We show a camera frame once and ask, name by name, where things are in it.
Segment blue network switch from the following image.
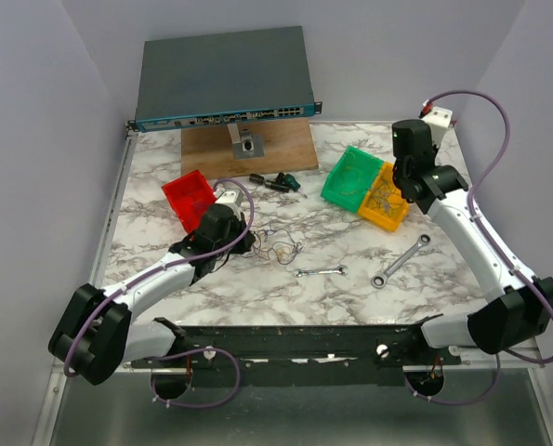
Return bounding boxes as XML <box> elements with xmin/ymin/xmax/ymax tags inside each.
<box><xmin>126</xmin><ymin>26</ymin><xmax>323</xmax><ymax>133</ymax></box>

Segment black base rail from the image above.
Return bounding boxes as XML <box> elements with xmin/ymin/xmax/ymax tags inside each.
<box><xmin>131</xmin><ymin>324</ymin><xmax>461</xmax><ymax>389</ymax></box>

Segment silver open-end wrench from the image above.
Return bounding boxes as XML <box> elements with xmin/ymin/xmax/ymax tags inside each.
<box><xmin>293</xmin><ymin>265</ymin><xmax>348</xmax><ymax>278</ymax></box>

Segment blue wires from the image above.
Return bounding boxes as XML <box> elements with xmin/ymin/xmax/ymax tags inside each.
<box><xmin>366</xmin><ymin>178</ymin><xmax>405</xmax><ymax>217</ymax></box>

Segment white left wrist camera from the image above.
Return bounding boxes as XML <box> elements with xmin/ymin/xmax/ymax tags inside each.
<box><xmin>216</xmin><ymin>190</ymin><xmax>245</xmax><ymax>215</ymax></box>

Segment small black cylinder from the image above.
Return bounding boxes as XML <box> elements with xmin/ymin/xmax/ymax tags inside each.
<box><xmin>249</xmin><ymin>174</ymin><xmax>265</xmax><ymax>185</ymax></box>

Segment aluminium frame rail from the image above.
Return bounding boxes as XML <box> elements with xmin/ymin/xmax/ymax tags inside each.
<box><xmin>31</xmin><ymin>360</ymin><xmax>67</xmax><ymax>446</ymax></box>

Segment yellow plastic bin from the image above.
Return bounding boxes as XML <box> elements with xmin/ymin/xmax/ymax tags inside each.
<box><xmin>358</xmin><ymin>163</ymin><xmax>410</xmax><ymax>232</ymax></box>

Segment green handled screwdriver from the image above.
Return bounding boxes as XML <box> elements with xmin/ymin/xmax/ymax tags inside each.
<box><xmin>276</xmin><ymin>172</ymin><xmax>308</xmax><ymax>198</ymax></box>

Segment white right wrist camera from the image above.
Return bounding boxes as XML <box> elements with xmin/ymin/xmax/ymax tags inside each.
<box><xmin>420</xmin><ymin>105</ymin><xmax>454</xmax><ymax>148</ymax></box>

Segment green plastic bin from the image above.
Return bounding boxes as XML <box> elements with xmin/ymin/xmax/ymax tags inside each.
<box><xmin>321</xmin><ymin>146</ymin><xmax>384</xmax><ymax>213</ymax></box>

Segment coloured wire bundle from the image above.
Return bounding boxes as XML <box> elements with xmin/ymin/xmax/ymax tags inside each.
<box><xmin>247</xmin><ymin>222</ymin><xmax>305</xmax><ymax>269</ymax></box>

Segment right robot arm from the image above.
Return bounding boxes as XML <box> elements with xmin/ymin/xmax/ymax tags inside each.
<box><xmin>392</xmin><ymin>119</ymin><xmax>553</xmax><ymax>364</ymax></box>

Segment red plastic bin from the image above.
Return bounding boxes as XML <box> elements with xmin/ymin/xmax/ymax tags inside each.
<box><xmin>162</xmin><ymin>170</ymin><xmax>217</xmax><ymax>233</ymax></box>

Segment wooden board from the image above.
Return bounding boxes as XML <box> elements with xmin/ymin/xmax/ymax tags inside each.
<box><xmin>181</xmin><ymin>118</ymin><xmax>319</xmax><ymax>179</ymax></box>

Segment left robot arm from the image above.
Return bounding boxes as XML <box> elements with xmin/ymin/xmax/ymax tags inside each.
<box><xmin>47</xmin><ymin>203</ymin><xmax>255</xmax><ymax>385</ymax></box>

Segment black cylindrical tool handle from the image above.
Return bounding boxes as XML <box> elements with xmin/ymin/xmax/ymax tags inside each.
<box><xmin>264</xmin><ymin>180</ymin><xmax>290</xmax><ymax>193</ymax></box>

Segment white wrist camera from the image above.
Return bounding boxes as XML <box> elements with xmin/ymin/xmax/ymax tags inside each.
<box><xmin>420</xmin><ymin>105</ymin><xmax>454</xmax><ymax>148</ymax></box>
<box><xmin>216</xmin><ymin>190</ymin><xmax>245</xmax><ymax>215</ymax></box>

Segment silver ratchet wrench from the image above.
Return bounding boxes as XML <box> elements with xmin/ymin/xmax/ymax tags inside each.
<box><xmin>371</xmin><ymin>234</ymin><xmax>431</xmax><ymax>289</ymax></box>

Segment grey metal bracket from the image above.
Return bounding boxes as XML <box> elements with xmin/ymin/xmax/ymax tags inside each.
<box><xmin>227</xmin><ymin>124</ymin><xmax>265</xmax><ymax>160</ymax></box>

